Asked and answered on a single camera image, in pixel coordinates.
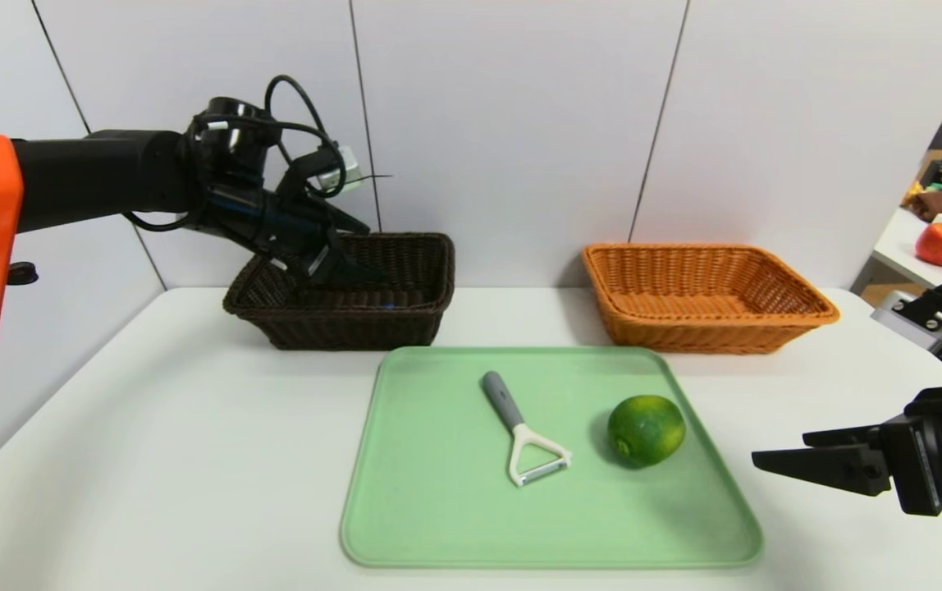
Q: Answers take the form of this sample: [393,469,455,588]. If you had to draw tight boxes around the light green plastic tray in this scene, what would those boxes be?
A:
[341,346,764,569]

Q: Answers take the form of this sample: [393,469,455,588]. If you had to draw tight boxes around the orange wicker basket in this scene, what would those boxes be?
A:
[582,243,840,355]

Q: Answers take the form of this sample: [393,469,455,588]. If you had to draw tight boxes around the black left wrist camera cable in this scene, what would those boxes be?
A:
[122,74,394,235]

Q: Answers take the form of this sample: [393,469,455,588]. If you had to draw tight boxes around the green citrus fruit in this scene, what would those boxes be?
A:
[607,394,687,469]

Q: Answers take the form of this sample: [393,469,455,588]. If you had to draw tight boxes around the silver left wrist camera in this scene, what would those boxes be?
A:
[313,144,362,196]

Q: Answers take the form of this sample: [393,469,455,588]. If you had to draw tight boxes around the brown cloth bundle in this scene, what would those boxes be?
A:
[902,187,942,222]

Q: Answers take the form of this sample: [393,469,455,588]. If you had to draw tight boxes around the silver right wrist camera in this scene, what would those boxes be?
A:
[871,289,942,350]

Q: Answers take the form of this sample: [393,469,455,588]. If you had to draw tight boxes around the dark brown wicker basket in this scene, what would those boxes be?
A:
[223,232,456,351]

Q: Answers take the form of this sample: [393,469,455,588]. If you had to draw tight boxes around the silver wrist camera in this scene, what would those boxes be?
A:
[871,289,942,350]
[313,144,362,196]

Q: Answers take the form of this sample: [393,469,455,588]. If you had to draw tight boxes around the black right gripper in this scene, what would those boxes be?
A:
[750,410,942,517]

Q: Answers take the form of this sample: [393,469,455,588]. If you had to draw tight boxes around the grey handled white peeler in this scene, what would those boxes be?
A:
[481,370,573,487]

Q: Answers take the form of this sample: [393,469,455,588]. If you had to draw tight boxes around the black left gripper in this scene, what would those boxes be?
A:
[259,190,388,286]

